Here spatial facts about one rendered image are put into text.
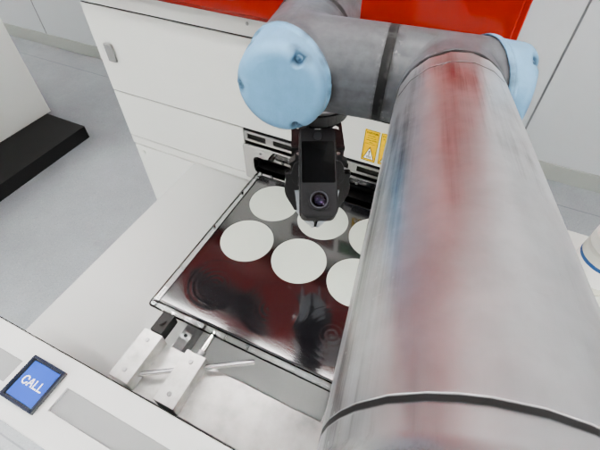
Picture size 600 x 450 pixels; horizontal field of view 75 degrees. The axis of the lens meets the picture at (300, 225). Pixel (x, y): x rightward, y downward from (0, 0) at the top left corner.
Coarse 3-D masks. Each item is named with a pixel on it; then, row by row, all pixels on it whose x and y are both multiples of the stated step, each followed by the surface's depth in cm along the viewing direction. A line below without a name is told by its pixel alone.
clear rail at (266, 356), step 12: (156, 300) 65; (168, 312) 64; (180, 312) 63; (192, 324) 62; (204, 324) 62; (216, 336) 61; (228, 336) 61; (240, 348) 60; (252, 348) 59; (264, 360) 59; (276, 360) 58; (288, 372) 58; (300, 372) 57; (312, 384) 57; (324, 384) 56
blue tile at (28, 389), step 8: (32, 368) 51; (40, 368) 51; (48, 368) 51; (24, 376) 50; (32, 376) 50; (40, 376) 50; (48, 376) 50; (56, 376) 50; (16, 384) 50; (24, 384) 50; (32, 384) 50; (40, 384) 50; (48, 384) 50; (8, 392) 49; (16, 392) 49; (24, 392) 49; (32, 392) 49; (40, 392) 49; (24, 400) 48; (32, 400) 48
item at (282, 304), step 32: (224, 224) 76; (288, 224) 76; (352, 224) 76; (224, 256) 71; (352, 256) 71; (192, 288) 67; (224, 288) 67; (256, 288) 67; (288, 288) 67; (320, 288) 67; (224, 320) 63; (256, 320) 63; (288, 320) 63; (320, 320) 63; (288, 352) 59; (320, 352) 59
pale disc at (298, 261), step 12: (288, 240) 74; (300, 240) 74; (276, 252) 72; (288, 252) 72; (300, 252) 72; (312, 252) 72; (276, 264) 70; (288, 264) 70; (300, 264) 70; (312, 264) 70; (324, 264) 70; (288, 276) 68; (300, 276) 68; (312, 276) 68
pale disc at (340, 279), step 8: (336, 264) 70; (344, 264) 70; (352, 264) 70; (328, 272) 69; (336, 272) 69; (344, 272) 69; (352, 272) 69; (328, 280) 68; (336, 280) 68; (344, 280) 68; (352, 280) 68; (328, 288) 67; (336, 288) 67; (344, 288) 67; (352, 288) 67; (336, 296) 66; (344, 296) 66
